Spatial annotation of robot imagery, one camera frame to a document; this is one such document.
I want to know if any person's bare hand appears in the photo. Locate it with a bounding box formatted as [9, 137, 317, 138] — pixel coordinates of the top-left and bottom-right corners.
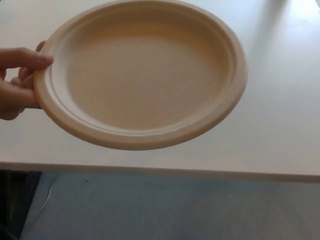
[0, 40, 54, 121]

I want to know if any beige round paper plate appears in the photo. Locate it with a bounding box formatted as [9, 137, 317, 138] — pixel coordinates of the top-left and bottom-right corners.
[33, 0, 249, 151]

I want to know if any dark table leg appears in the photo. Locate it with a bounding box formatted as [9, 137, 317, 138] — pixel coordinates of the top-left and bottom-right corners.
[0, 169, 42, 240]

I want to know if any thin white floor cable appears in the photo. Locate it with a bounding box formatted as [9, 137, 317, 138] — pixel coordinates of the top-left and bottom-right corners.
[34, 183, 55, 222]

